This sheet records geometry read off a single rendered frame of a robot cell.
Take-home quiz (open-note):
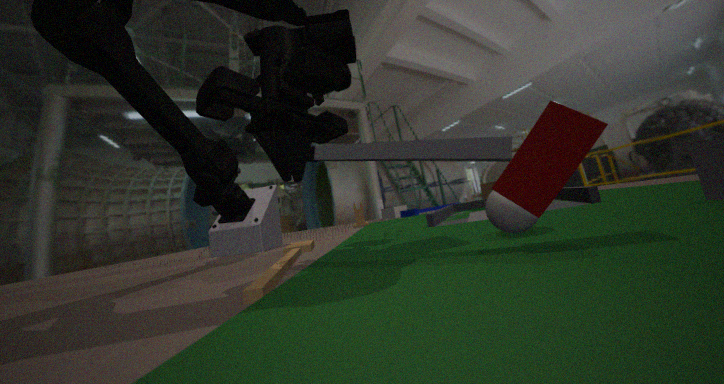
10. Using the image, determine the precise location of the green putting mat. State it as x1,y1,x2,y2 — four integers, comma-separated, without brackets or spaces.
132,180,724,384

